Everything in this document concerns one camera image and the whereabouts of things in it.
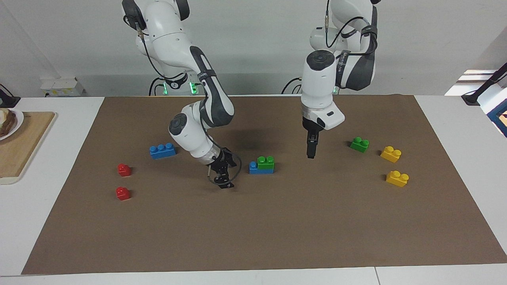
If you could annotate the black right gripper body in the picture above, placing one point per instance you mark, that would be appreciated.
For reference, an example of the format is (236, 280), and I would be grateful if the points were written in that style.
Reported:
(222, 164)

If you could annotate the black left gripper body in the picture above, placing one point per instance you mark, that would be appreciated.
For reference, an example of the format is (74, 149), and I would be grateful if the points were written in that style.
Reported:
(311, 130)

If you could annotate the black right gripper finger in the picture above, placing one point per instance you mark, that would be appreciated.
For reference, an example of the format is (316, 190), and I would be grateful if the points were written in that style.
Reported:
(219, 181)
(229, 184)

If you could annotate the blue three-stud toy brick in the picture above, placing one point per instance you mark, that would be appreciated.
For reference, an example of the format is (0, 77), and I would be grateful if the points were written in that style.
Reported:
(253, 168)
(162, 151)

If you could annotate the green two-stud toy brick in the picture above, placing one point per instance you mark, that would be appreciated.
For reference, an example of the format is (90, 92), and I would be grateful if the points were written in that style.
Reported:
(359, 145)
(265, 162)

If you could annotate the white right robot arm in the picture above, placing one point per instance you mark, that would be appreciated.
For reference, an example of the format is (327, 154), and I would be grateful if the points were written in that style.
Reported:
(186, 130)

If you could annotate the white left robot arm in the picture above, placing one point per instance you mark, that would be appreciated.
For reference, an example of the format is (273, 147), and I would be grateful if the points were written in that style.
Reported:
(321, 83)

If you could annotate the brown paper table mat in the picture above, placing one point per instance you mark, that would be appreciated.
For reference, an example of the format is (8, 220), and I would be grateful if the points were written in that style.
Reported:
(261, 225)

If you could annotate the yellow two-stud toy brick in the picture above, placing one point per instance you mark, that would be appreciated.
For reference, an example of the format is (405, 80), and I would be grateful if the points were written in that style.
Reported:
(391, 154)
(397, 179)

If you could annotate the red one-stud toy brick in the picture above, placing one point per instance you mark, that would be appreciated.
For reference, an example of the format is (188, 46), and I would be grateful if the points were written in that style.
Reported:
(124, 170)
(122, 194)

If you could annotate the white power strip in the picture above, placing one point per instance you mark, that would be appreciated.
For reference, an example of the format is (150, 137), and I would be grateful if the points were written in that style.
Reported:
(62, 87)

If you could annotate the blue framed box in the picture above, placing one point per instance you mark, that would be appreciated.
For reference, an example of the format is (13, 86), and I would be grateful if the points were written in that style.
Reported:
(498, 118)

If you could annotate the wooden cutting board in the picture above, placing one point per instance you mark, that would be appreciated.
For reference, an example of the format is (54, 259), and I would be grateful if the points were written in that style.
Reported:
(23, 146)

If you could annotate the white plate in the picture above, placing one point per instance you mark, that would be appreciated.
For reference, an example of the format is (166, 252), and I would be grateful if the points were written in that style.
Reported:
(19, 120)

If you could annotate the toasted bread slice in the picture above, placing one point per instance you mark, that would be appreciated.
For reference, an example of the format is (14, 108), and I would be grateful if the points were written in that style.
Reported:
(7, 123)

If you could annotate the black stand base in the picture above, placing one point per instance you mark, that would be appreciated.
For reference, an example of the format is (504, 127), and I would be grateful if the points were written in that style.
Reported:
(8, 101)

